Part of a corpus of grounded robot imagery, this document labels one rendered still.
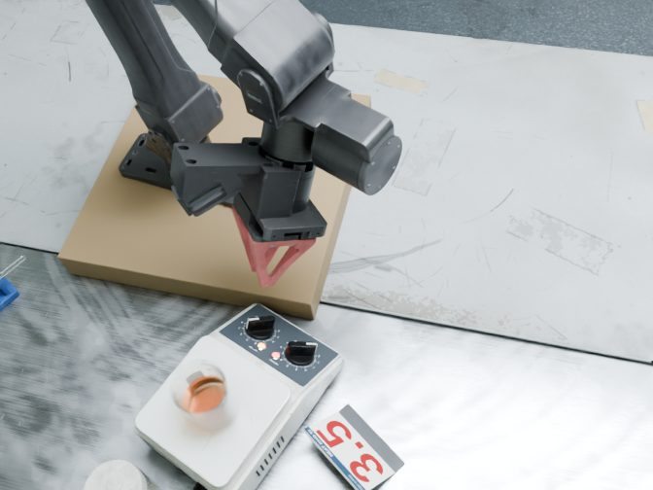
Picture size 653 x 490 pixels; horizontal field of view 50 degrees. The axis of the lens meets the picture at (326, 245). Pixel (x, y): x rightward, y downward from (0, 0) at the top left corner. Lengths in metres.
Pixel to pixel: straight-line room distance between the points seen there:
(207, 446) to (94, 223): 0.35
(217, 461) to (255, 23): 0.41
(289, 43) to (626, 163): 0.56
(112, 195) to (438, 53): 0.52
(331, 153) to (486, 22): 1.95
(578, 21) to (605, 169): 1.61
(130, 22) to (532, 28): 1.92
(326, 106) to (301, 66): 0.04
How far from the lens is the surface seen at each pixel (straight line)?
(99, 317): 0.92
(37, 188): 1.08
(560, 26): 2.55
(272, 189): 0.65
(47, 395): 0.91
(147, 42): 0.76
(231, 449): 0.72
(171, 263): 0.88
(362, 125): 0.59
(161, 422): 0.75
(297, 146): 0.64
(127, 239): 0.92
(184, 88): 0.80
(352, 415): 0.80
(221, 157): 0.64
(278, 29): 0.59
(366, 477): 0.76
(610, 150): 1.02
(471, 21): 2.53
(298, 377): 0.76
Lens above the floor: 1.67
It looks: 58 degrees down
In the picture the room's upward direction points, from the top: 9 degrees counter-clockwise
